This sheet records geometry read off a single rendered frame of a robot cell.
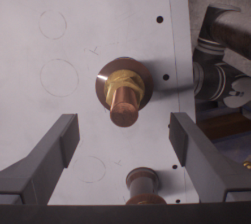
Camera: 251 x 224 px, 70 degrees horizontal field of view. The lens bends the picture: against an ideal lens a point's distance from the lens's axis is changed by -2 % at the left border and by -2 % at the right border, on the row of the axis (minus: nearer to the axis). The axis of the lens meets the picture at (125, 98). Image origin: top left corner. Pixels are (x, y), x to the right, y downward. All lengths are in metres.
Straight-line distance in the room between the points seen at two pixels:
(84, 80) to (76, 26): 0.11
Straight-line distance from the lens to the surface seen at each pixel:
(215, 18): 0.68
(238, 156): 1.25
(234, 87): 0.60
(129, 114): 0.19
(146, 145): 0.45
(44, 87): 0.42
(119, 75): 0.28
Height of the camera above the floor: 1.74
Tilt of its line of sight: 72 degrees down
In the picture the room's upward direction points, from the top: 179 degrees clockwise
